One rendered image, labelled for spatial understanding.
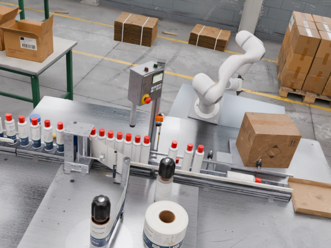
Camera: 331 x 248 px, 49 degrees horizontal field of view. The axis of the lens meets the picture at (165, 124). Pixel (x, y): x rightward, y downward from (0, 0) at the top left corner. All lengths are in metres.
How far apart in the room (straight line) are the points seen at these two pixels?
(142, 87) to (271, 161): 1.01
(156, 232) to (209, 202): 0.54
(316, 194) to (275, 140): 0.42
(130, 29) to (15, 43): 2.83
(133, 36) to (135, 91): 4.15
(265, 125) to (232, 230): 0.71
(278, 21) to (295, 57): 2.28
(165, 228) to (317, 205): 1.04
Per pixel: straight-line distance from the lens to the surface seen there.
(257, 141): 2.27
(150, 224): 1.68
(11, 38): 3.55
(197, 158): 2.08
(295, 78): 5.21
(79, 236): 1.80
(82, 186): 2.03
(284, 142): 2.34
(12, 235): 1.92
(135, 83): 1.89
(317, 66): 5.18
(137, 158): 2.12
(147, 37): 5.98
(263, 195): 2.24
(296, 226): 2.18
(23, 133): 2.25
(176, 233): 1.66
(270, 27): 7.31
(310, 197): 2.39
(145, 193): 2.01
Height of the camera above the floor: 2.31
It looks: 34 degrees down
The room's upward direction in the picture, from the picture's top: 9 degrees clockwise
